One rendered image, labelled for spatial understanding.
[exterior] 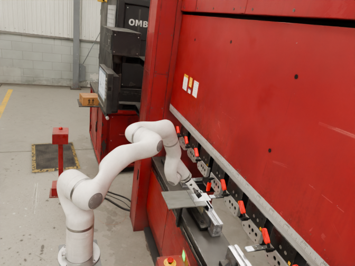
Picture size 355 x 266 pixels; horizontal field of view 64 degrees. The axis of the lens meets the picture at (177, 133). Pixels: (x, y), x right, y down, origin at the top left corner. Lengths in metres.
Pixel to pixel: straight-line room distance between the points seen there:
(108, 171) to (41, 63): 7.22
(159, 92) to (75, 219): 1.47
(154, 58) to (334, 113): 1.66
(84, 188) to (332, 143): 0.92
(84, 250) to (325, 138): 1.09
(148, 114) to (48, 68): 6.08
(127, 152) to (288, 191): 0.71
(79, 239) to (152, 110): 1.45
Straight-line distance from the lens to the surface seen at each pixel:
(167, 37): 2.44
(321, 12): 1.16
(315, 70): 1.15
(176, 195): 1.97
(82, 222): 1.34
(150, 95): 2.49
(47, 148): 4.82
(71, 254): 1.46
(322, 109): 1.11
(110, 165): 1.30
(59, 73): 8.42
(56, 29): 8.25
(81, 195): 1.22
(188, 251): 1.97
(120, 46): 2.51
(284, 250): 1.32
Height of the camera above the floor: 2.08
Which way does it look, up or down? 21 degrees down
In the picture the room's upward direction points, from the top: 9 degrees clockwise
